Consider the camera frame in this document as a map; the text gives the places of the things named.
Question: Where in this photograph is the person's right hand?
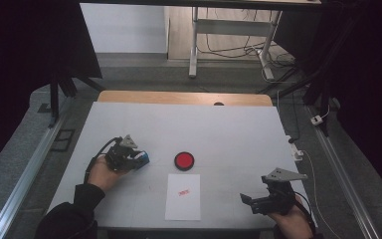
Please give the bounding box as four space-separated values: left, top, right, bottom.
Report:
268 194 314 239

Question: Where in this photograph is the thin white cable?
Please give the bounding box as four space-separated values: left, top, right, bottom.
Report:
300 149 343 239

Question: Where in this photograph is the black metal stand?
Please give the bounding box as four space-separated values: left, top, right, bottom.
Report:
258 13 362 137
47 75 106 129

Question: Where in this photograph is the white metal desk frame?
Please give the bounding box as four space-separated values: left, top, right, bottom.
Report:
188 6 284 81

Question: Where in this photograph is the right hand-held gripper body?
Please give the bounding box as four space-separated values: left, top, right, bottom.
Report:
250 167 308 216

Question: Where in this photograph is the blue stamp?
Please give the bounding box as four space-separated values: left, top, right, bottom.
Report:
134 150 151 170

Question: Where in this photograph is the black curtain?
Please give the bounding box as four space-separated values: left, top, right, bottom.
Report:
274 0 382 204
0 0 102 180

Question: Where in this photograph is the white paper sheet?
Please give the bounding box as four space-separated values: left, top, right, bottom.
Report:
164 173 202 221

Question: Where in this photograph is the black cable bundle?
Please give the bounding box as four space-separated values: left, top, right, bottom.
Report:
197 8 296 69

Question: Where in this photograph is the aluminium rail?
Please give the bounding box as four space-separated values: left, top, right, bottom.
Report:
0 99 75 239
305 105 381 239

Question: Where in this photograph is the round red ink pad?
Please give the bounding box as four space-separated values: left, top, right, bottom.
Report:
173 151 196 172

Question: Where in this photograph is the person's left hand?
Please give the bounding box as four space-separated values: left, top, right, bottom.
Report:
87 154 131 193

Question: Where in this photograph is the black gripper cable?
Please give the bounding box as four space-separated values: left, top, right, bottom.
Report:
83 136 123 185
292 198 317 235

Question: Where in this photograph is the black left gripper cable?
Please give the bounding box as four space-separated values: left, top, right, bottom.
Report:
83 136 123 185

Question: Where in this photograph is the black floor frame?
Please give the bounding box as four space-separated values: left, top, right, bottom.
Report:
50 128 76 153

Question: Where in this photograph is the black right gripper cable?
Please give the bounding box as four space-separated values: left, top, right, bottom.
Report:
292 198 317 235

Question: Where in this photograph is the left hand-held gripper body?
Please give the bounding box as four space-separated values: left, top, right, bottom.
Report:
104 133 140 173

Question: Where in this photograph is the white power strip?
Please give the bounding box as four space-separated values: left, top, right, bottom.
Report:
285 134 304 162

